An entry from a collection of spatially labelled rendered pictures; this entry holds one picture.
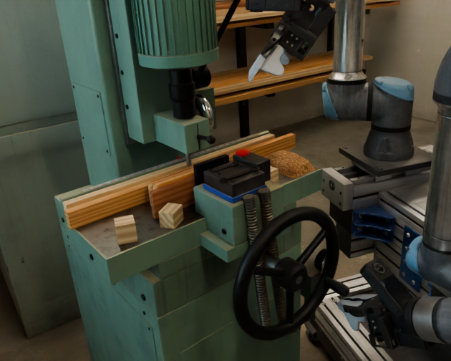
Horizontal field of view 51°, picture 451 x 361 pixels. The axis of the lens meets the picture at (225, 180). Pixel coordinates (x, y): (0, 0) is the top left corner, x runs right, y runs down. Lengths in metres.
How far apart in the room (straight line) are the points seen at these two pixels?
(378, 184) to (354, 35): 0.45
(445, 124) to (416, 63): 3.85
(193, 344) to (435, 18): 3.82
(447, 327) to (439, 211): 0.19
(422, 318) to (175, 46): 0.67
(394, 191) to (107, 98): 0.89
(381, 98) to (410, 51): 3.24
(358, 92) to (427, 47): 3.15
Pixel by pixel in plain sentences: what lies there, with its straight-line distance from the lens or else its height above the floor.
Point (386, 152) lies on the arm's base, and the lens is 1.52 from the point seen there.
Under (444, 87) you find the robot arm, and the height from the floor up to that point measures 1.20.
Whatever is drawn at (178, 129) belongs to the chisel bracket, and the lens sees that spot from 1.08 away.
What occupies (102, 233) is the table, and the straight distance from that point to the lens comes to 1.01.
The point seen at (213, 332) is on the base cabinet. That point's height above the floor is 0.59.
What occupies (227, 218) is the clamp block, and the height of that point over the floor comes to 0.93.
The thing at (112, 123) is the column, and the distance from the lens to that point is 1.23.
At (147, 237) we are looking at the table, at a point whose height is 0.90.
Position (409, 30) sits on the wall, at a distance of 4.70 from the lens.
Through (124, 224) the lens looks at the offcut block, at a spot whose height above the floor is 0.94.
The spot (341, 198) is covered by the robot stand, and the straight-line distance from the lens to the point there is 1.48.
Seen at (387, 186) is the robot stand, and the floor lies 0.74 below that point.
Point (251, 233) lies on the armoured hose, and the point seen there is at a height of 0.89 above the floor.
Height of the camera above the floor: 1.39
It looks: 24 degrees down
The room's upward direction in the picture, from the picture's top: 4 degrees counter-clockwise
